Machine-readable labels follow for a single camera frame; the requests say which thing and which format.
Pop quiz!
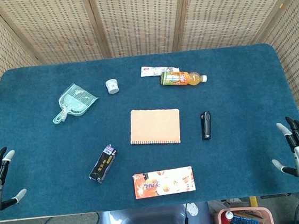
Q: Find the black stapler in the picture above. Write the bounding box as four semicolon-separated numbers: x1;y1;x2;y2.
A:
199;110;214;141

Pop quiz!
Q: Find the yellow spiral notebook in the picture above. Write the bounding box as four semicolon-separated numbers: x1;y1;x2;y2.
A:
126;105;183;149

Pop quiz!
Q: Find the pink storage basket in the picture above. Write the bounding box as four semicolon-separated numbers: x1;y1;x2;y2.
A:
212;203;275;224

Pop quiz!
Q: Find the black snack packet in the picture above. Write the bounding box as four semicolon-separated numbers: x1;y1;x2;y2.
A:
86;143;121;185

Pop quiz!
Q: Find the clear plastic dustpan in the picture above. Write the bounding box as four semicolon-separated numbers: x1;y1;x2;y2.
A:
49;80;102;125

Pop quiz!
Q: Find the orange snack box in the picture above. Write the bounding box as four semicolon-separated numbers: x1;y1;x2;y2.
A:
131;165;197;200

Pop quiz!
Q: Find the orange juice bottle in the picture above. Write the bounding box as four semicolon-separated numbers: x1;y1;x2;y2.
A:
158;67;209;90

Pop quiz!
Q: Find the small white jar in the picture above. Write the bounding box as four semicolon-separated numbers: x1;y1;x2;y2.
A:
104;78;120;96

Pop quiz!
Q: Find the blue table mat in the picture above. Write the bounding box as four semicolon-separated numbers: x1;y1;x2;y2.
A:
0;38;299;224

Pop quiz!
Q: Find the white toothpaste tube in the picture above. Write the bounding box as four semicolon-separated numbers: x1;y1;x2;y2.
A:
139;62;181;78

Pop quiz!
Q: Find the woven bamboo folding screen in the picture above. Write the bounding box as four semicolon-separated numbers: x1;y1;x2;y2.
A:
0;0;299;143

